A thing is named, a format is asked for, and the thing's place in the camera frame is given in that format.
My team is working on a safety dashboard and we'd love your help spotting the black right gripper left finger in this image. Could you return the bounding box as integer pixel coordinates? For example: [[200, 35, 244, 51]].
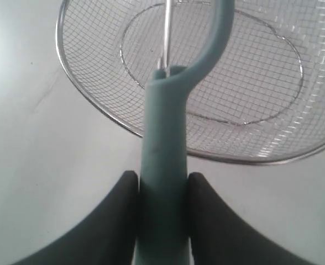
[[17, 171, 139, 264]]

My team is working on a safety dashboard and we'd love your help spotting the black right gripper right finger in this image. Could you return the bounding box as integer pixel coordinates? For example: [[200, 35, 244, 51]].
[[187, 172, 325, 264]]

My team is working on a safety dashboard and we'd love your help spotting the teal handled vegetable peeler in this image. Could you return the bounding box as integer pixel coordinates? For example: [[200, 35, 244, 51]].
[[134, 1, 235, 264]]

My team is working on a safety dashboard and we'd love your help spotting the oval metal wire mesh basket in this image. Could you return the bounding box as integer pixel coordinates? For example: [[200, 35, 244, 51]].
[[56, 1, 325, 164]]

